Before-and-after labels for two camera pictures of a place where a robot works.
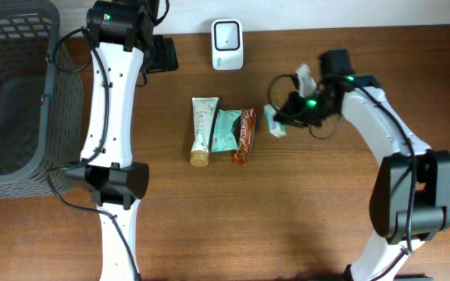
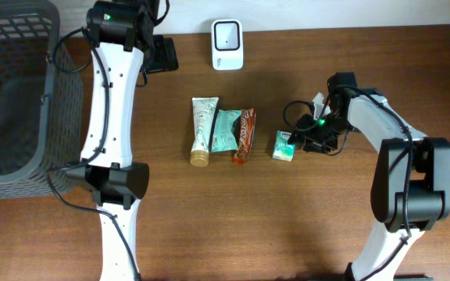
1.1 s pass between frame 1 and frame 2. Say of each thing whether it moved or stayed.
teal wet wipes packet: stayed
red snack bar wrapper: stayed
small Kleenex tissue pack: moved
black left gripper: stayed
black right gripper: moved
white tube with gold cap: stayed
